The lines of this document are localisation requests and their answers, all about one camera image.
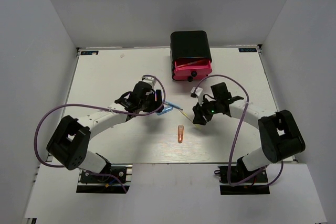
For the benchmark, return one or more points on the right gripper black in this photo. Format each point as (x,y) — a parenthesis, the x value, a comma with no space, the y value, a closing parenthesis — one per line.
(199,111)

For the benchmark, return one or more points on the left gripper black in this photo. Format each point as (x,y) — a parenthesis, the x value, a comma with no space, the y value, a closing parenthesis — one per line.
(155,104)

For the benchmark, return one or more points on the yellow highlighter pen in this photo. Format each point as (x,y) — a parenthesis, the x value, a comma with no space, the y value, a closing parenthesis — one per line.
(185,115)

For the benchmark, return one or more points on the pink drawer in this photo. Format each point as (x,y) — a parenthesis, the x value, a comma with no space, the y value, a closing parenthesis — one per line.
(205,68)
(188,78)
(192,73)

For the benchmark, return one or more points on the orange highlighter pen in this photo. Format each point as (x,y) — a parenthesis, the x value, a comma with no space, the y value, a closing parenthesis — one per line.
(196,62)

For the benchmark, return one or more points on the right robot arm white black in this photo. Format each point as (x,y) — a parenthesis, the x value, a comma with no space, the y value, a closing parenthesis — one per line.
(279,134)

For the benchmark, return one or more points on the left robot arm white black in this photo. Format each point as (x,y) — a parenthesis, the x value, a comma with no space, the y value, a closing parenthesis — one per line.
(70,140)

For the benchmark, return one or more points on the light blue clip pen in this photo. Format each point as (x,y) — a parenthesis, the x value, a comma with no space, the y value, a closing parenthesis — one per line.
(173,105)

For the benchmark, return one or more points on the black drawer cabinet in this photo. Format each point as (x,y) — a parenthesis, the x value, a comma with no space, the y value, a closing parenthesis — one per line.
(187,46)

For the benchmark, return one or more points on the left blue table sticker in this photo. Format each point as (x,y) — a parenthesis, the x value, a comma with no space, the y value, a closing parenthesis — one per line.
(89,52)

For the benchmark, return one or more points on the blue table sticker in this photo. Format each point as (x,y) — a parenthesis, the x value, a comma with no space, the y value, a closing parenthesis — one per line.
(247,50)
(89,52)

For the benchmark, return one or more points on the right blue table sticker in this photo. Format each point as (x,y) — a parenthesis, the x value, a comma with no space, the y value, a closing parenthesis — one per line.
(247,50)

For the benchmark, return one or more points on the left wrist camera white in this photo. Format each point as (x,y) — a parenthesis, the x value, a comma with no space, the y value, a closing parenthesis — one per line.
(149,80)

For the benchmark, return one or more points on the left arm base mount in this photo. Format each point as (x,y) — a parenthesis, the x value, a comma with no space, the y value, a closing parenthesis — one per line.
(117,182)

